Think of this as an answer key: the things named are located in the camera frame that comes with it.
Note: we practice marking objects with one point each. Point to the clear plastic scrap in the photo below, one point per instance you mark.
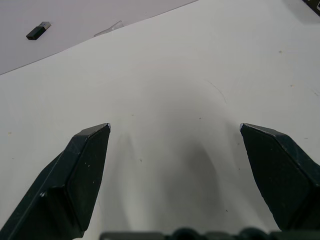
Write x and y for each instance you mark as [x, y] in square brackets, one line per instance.
[109, 28]

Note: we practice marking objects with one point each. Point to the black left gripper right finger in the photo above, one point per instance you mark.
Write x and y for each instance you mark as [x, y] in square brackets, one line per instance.
[282, 175]

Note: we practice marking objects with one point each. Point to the small black usb adapter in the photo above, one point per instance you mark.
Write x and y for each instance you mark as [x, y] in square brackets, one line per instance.
[38, 30]

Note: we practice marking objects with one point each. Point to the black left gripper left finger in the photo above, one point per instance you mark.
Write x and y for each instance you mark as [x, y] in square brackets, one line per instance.
[75, 180]

